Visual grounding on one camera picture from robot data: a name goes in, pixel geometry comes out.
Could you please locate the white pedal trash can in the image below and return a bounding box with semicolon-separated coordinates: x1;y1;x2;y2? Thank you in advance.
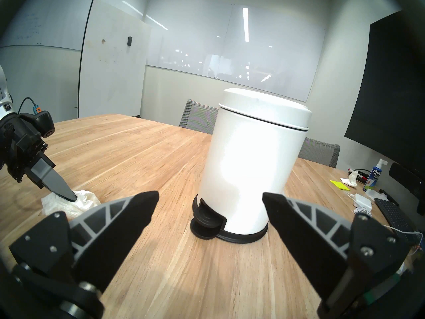
190;88;312;245

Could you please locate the whiteboard cleaner spray bottle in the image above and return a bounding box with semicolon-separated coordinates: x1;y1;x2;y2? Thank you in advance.
363;159;388;192

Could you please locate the bundle of whiteboard markers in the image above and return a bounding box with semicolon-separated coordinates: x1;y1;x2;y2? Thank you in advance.
348;168;371;183

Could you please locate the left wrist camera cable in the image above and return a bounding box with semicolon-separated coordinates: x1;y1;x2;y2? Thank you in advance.
17;97;37;115

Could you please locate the glass wall board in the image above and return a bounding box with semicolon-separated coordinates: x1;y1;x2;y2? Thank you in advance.
145;0;327;103

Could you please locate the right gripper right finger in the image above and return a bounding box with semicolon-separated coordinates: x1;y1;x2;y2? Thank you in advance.
262;193;413;319

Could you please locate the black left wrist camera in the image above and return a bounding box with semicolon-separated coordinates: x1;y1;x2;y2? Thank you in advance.
20;105;55;138

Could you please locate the wall whiteboard with handwriting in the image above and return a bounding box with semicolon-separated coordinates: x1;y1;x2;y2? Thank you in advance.
0;0;92;51

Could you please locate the white charger cable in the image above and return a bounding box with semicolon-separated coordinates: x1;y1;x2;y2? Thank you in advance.
344;191;424;246

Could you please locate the grey fabric-back chair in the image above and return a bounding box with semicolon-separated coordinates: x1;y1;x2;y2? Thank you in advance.
298;138;341;169

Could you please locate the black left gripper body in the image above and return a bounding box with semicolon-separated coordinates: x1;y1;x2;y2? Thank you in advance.
0;115;48;183

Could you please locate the grey mesh-back chair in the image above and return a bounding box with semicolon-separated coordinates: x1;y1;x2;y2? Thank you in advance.
179;100;219;135

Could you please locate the small crumpled white tissue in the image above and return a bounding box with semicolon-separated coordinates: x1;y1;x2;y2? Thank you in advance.
340;171;359;188

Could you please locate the rolling whiteboard on stand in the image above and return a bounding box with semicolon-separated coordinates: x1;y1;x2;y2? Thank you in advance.
77;0;151;119

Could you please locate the large black wall screen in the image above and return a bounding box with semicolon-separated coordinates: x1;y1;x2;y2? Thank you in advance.
344;9;425;176

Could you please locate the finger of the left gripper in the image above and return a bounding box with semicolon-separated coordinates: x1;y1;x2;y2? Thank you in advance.
28;156;78;203

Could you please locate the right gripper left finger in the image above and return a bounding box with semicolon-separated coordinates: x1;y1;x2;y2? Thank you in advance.
8;191;160;319

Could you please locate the black keyboard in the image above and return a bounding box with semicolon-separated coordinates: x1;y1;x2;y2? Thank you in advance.
374;198;419;237

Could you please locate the flat white tissue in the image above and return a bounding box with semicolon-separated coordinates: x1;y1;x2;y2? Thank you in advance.
365;189;389;202

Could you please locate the white power adapter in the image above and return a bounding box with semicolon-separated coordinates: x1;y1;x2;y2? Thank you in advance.
353;194;372;209

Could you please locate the white wiping tissue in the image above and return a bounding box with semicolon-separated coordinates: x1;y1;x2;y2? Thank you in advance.
42;190;101;221

